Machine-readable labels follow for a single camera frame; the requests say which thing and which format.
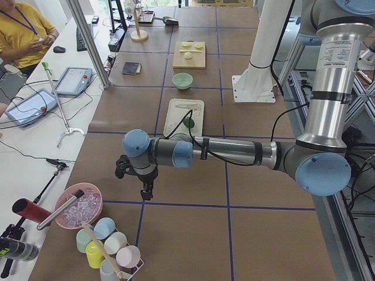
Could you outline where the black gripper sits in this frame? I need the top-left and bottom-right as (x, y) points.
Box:
(135, 166), (158, 201)

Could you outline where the white ceramic spoon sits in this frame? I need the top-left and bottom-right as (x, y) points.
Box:
(175, 103), (201, 110)

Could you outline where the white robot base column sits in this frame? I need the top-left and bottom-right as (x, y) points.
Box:
(232, 0), (294, 103)

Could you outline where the pink bowl with ice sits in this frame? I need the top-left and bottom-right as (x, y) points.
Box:
(55, 183), (103, 229)

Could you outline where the dark green round bun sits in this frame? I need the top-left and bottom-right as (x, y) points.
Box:
(183, 117), (195, 129)

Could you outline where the light green ceramic bowl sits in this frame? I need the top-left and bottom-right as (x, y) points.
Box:
(172, 73), (193, 90)

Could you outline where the white round bun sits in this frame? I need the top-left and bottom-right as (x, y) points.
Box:
(183, 52), (193, 60)

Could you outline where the blue cup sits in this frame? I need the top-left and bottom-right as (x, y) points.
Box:
(93, 217), (115, 240)

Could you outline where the white cup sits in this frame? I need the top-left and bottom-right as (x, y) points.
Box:
(104, 231), (127, 255)

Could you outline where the pink cup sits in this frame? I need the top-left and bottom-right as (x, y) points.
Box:
(116, 245), (141, 268)

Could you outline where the metal rod with black tip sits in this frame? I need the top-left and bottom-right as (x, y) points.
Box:
(36, 189), (84, 231)

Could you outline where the light green cup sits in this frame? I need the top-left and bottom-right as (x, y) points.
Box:
(76, 229), (92, 253)

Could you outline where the yellow cup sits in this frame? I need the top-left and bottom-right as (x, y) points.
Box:
(86, 241), (105, 269)

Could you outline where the grey cup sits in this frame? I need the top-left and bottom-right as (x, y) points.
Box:
(100, 259), (120, 281)

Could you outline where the white rectangular tray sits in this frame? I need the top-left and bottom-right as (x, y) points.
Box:
(163, 98), (204, 136)

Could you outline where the black tripod stick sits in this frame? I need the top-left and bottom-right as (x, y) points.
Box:
(33, 158), (68, 204)

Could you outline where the yellow sponge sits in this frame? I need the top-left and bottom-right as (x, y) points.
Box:
(135, 64), (142, 75)

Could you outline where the dark grey folded cloth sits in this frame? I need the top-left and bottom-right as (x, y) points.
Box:
(122, 61), (140, 76)

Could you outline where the far teach pendant tablet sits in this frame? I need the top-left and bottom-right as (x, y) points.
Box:
(55, 67), (93, 97)

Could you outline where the teach pendant tablet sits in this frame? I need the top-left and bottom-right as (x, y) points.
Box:
(55, 67), (93, 97)
(5, 88), (57, 126)

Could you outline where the wooden cutting board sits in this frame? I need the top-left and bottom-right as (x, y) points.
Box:
(172, 41), (206, 69)

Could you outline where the near teach pendant tablet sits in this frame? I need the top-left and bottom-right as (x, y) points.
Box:
(5, 88), (57, 126)

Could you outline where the yellow banana strip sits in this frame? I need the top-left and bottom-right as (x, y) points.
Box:
(178, 49), (202, 53)

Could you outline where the black green bottle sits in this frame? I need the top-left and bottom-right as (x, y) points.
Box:
(1, 237), (39, 261)

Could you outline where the wooden mug tree stand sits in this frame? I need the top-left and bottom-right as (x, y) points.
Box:
(124, 0), (148, 42)

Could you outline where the black keyboard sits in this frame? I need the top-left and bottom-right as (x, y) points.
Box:
(76, 23), (94, 52)

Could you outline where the reacher grabber tool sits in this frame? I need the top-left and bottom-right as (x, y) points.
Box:
(42, 62), (85, 148)

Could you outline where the black computer mouse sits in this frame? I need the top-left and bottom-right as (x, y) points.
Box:
(53, 46), (66, 53)

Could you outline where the metal scoop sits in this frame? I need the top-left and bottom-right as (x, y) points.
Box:
(153, 16), (179, 27)

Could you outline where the person in yellow shirt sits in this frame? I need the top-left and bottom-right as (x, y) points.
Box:
(1, 1), (59, 76)

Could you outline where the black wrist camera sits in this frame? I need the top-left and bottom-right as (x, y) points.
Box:
(115, 155), (134, 179)

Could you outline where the white wire cup rack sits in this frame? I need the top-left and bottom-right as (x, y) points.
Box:
(118, 241), (144, 280)

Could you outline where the aluminium frame post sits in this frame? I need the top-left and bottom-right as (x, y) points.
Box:
(66, 0), (110, 89)

